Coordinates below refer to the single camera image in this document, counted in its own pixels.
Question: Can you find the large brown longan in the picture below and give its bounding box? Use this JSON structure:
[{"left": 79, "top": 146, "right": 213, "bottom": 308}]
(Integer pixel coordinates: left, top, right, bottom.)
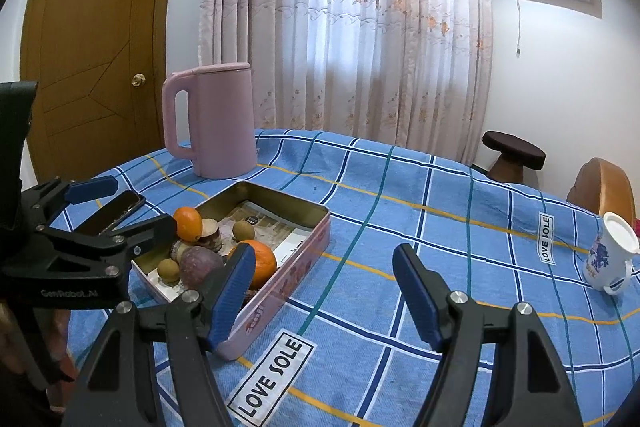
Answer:
[{"left": 232, "top": 219, "right": 257, "bottom": 241}]

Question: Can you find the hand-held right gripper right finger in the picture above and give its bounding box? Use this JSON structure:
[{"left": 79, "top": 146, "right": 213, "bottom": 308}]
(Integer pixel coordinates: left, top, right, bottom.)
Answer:
[{"left": 392, "top": 243, "right": 586, "bottom": 427}]

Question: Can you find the blue plaid tablecloth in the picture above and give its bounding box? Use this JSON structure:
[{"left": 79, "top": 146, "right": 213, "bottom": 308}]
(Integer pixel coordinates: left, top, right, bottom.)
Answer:
[{"left": 50, "top": 129, "right": 640, "bottom": 427}]

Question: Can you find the purple passion fruit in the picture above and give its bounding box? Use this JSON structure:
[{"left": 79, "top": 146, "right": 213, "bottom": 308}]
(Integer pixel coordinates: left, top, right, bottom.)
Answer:
[{"left": 179, "top": 246, "right": 224, "bottom": 290}]

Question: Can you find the dark brown round stool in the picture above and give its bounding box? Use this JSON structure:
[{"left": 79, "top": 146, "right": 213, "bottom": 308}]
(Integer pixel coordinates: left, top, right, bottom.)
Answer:
[{"left": 481, "top": 131, "right": 547, "bottom": 185}]

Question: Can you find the orange tangerine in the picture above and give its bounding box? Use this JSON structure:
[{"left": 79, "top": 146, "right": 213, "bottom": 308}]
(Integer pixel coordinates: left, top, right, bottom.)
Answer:
[
  {"left": 227, "top": 239, "right": 277, "bottom": 290},
  {"left": 173, "top": 206, "right": 203, "bottom": 242}
]

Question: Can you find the brown wooden chair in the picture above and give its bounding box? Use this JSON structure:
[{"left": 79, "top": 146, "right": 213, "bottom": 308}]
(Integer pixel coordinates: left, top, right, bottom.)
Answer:
[{"left": 566, "top": 158, "right": 635, "bottom": 215}]

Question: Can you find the metal tin box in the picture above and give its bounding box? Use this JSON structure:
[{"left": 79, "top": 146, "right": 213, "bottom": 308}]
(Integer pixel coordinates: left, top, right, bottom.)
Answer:
[{"left": 131, "top": 180, "right": 332, "bottom": 361}]

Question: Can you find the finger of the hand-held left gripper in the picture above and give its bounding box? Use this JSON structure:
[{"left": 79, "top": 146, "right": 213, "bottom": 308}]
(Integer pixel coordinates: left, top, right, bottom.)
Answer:
[
  {"left": 35, "top": 213, "right": 178, "bottom": 278},
  {"left": 22, "top": 176, "right": 119, "bottom": 233}
]

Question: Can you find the white cup with blue print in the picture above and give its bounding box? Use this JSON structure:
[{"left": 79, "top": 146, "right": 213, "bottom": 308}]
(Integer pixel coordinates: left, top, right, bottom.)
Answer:
[{"left": 582, "top": 212, "right": 640, "bottom": 296}]

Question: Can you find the white floral curtain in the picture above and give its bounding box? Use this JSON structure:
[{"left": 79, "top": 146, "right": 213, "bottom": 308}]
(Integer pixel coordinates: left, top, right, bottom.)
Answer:
[{"left": 197, "top": 0, "right": 496, "bottom": 165}]

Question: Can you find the brown wooden door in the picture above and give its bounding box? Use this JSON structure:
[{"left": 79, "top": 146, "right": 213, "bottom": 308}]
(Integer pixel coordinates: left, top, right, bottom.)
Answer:
[{"left": 20, "top": 0, "right": 186, "bottom": 198}]

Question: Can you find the pink electric kettle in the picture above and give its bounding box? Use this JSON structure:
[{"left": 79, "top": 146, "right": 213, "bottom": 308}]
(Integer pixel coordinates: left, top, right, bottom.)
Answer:
[{"left": 161, "top": 62, "right": 258, "bottom": 180}]

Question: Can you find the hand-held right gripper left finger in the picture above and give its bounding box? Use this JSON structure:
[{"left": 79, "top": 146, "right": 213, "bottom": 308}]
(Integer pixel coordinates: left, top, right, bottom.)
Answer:
[{"left": 60, "top": 243, "right": 257, "bottom": 427}]

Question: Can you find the small brown longan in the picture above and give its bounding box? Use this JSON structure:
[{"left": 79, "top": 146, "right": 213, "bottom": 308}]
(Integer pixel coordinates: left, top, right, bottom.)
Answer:
[{"left": 157, "top": 258, "right": 180, "bottom": 283}]

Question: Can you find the printed paper sheet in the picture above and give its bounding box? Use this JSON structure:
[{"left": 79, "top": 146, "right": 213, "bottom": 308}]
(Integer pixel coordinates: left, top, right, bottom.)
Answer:
[{"left": 220, "top": 201, "right": 311, "bottom": 268}]

